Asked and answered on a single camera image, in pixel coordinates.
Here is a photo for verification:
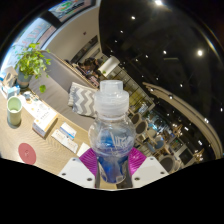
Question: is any person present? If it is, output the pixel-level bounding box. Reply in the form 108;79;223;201
79;57;103;81

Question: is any group of ceiling spotlights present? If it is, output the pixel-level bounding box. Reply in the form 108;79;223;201
118;0;224;114

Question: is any white printed leaflet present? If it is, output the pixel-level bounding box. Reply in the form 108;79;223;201
50;129;80;154

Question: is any green potted plant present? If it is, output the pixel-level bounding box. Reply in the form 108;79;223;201
13;42;53;90

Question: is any round food window poster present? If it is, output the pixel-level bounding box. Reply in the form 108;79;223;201
48;0;96;23

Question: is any white tissue box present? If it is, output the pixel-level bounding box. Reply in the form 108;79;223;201
31;109;59;139

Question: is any light blue white carton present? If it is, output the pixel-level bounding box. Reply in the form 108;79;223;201
1;84;22;100

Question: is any white round pillar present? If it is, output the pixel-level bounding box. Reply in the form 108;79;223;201
98;55;120;78

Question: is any white napkin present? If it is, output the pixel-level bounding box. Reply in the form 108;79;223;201
76;142;92;158

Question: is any white picture sheet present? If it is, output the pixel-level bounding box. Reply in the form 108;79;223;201
21;98;51;119

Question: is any flat round red coaster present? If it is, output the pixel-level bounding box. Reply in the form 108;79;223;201
17;142;38;166

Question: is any white blue card packet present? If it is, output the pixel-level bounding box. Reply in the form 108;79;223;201
59;122;78;140

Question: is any light green mug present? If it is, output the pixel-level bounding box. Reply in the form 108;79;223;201
6;95;24;127

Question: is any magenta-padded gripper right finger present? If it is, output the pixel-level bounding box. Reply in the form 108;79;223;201
125;146;170;189

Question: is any grey curved sofa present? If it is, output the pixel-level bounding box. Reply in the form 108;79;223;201
28;49;101;133

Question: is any clear blue-label drink bottle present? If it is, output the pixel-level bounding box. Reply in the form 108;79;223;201
87;79;137;184

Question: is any grey white chevron pillow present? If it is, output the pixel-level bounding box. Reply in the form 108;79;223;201
67;81;99;118

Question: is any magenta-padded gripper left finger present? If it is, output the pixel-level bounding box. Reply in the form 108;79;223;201
57;147;101;189

